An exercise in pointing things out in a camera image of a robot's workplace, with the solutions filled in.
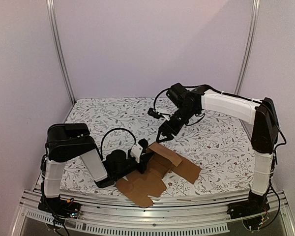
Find brown cardboard box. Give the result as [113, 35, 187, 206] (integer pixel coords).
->
[116, 142, 201, 207]

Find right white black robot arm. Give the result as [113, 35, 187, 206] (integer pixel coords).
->
[156, 83, 287, 214]

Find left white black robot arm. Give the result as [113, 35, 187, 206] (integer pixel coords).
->
[41, 123, 153, 213]

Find floral patterned table mat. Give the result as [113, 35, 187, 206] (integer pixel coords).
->
[38, 97, 270, 197]

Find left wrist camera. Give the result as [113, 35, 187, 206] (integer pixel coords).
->
[130, 139, 148, 163]

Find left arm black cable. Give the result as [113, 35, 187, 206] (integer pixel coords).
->
[100, 128, 138, 160]

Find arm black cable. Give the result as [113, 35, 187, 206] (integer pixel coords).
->
[100, 128, 138, 160]
[152, 85, 264, 114]

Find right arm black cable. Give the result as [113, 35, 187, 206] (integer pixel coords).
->
[152, 85, 264, 114]

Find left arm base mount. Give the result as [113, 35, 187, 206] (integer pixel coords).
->
[38, 194, 81, 218]

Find aluminium front rail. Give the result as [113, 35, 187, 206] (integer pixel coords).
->
[11, 189, 295, 236]

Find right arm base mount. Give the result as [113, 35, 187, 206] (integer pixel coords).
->
[227, 190, 270, 219]

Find right aluminium frame post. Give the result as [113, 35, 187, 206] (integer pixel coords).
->
[235, 0, 261, 95]

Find aluminium frame post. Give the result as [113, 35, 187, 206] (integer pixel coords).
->
[235, 0, 261, 95]
[46, 0, 76, 105]

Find left aluminium frame post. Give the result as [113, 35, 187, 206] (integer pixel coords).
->
[46, 0, 76, 105]

